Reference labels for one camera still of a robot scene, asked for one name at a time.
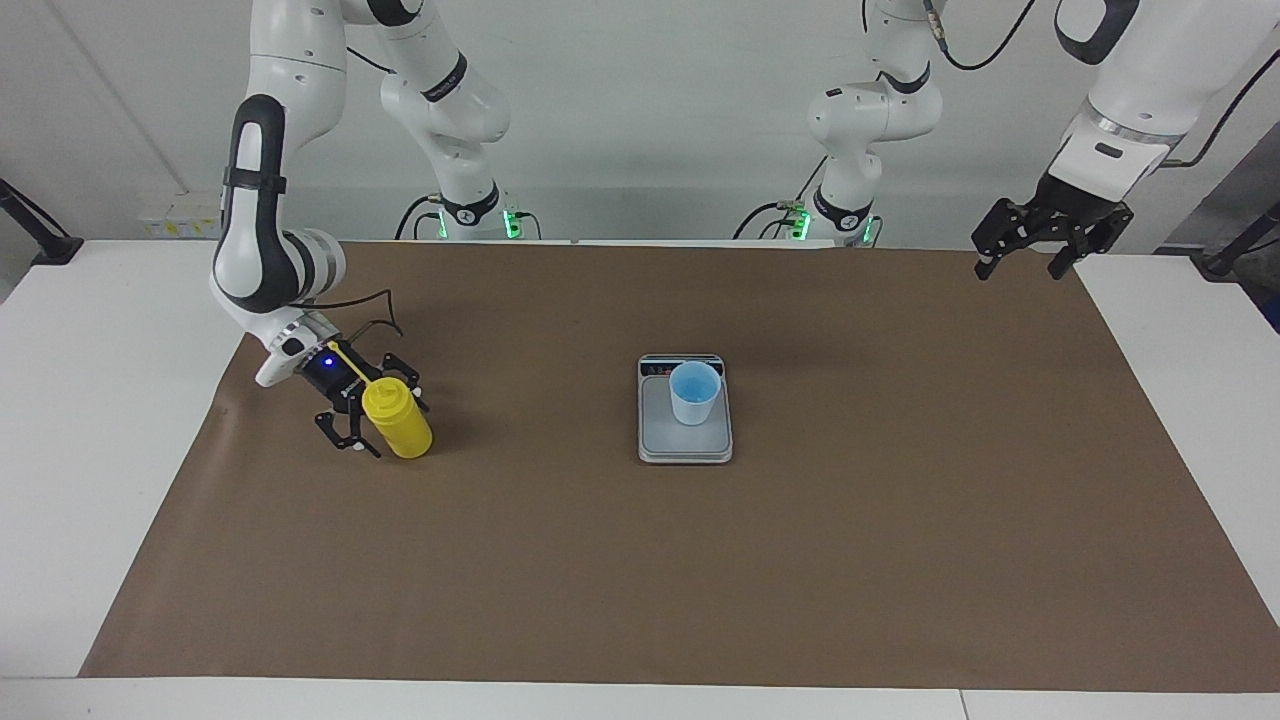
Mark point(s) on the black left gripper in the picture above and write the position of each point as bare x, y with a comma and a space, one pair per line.
1070, 215

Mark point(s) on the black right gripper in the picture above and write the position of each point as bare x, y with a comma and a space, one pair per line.
330, 375

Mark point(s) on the yellow squeeze bottle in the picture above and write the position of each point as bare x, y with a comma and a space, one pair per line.
400, 425

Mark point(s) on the light blue plastic cup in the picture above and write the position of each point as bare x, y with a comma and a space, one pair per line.
694, 395

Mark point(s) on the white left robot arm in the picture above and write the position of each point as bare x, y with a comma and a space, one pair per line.
870, 110

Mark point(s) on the silver digital kitchen scale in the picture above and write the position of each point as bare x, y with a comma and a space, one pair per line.
685, 442

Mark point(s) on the black clamp stand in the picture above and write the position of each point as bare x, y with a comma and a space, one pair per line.
1225, 260
50, 245

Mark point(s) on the brown paper table mat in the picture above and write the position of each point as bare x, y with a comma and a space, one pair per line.
650, 580

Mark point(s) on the pale yellow wall socket box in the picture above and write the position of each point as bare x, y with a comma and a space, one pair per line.
180, 222

